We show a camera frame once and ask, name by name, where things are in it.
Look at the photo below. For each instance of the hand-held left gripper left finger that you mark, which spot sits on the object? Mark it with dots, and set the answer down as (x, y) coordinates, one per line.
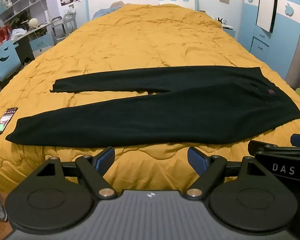
(107, 158)

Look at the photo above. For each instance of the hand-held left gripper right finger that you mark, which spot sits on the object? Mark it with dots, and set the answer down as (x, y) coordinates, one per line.
(196, 158)

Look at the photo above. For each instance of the black pants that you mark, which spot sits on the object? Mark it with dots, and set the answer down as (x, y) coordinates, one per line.
(165, 110)

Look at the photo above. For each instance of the blue and white wardrobe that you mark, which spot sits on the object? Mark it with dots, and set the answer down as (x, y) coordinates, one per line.
(290, 37)

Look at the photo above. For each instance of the black smartphone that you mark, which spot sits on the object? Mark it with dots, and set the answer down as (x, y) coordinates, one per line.
(3, 122)

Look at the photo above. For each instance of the yellow bed quilt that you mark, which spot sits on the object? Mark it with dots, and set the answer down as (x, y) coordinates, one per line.
(140, 42)

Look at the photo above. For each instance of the white nightstand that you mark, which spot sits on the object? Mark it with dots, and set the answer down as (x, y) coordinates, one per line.
(230, 31)

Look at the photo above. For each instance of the desk with blue drawers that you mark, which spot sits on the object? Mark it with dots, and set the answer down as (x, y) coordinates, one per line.
(40, 43)

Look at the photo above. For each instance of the white headphones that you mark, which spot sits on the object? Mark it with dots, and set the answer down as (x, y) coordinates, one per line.
(221, 20)

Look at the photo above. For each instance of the white panel with black edge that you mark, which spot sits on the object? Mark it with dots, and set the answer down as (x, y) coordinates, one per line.
(265, 5)

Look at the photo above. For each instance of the blue chair with smiley cutout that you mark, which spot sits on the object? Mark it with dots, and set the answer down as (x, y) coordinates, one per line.
(5, 57)

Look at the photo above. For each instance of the blue pillow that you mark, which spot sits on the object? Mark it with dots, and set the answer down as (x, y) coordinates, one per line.
(102, 11)

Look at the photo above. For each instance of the white cloth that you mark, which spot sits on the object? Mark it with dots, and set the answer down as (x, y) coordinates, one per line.
(18, 33)

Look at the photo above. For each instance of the white ball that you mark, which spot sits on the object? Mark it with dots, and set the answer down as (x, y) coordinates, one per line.
(33, 23)

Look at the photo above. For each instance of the red bag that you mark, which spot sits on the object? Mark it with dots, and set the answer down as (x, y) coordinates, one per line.
(2, 36)

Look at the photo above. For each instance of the white and blue bookshelf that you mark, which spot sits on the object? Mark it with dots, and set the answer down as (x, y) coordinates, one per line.
(20, 0)

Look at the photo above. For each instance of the wall switch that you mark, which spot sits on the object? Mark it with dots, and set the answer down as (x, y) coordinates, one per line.
(224, 0)

